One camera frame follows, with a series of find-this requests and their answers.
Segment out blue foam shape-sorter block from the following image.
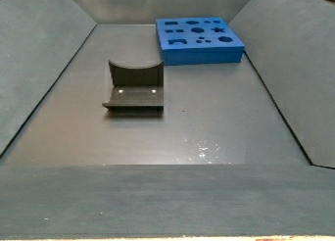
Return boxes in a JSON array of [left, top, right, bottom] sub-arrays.
[[156, 17, 244, 66]]

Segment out black curved holder stand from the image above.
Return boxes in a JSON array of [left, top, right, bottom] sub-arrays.
[[101, 62, 164, 110]]

